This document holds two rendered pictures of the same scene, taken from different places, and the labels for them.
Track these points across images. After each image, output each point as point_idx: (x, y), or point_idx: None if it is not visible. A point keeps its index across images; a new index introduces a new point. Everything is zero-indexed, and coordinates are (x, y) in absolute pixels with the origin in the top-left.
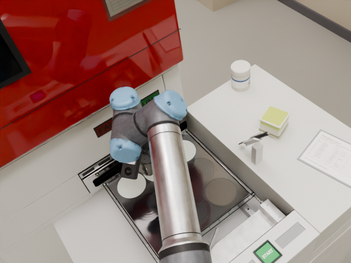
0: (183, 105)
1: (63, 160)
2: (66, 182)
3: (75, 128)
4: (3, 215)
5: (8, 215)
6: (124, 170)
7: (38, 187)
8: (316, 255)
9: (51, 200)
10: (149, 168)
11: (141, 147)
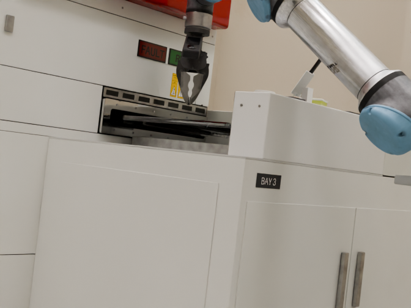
0: None
1: (103, 50)
2: (90, 84)
3: (128, 22)
4: (29, 60)
5: (30, 66)
6: (188, 45)
7: (70, 60)
8: (385, 206)
9: (68, 95)
10: (197, 83)
11: (202, 42)
